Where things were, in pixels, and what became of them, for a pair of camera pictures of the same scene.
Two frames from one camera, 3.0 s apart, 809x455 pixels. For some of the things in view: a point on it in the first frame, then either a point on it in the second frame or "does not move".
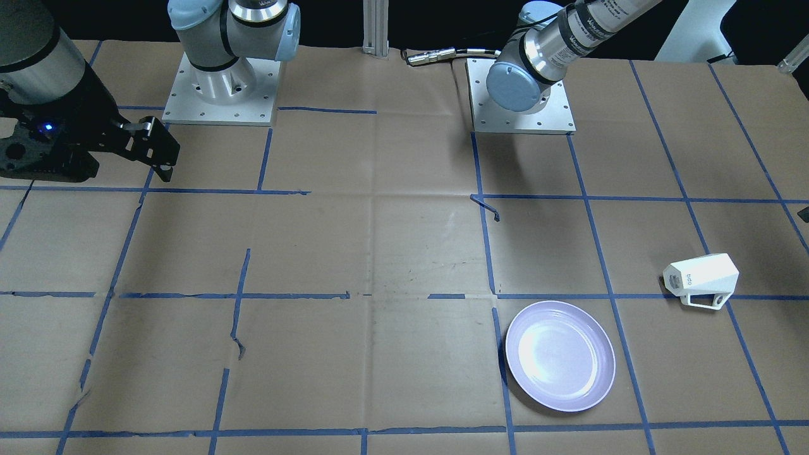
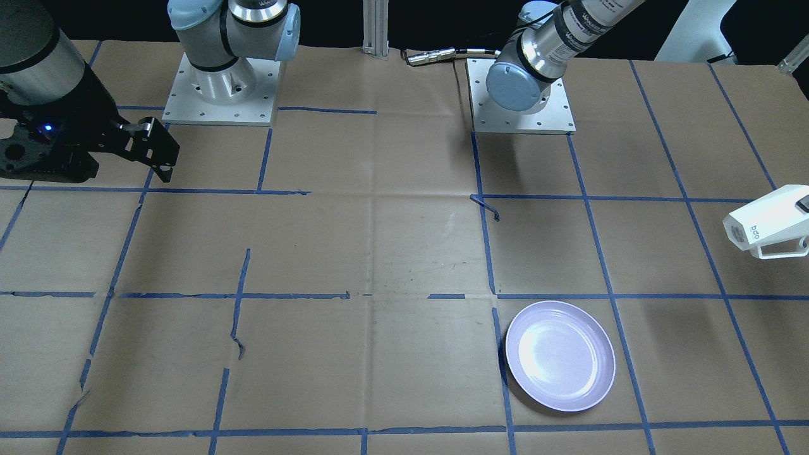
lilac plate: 560,356 does not move
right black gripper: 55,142 does not move
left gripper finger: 804,213 → 803,203
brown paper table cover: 346,283 does not move
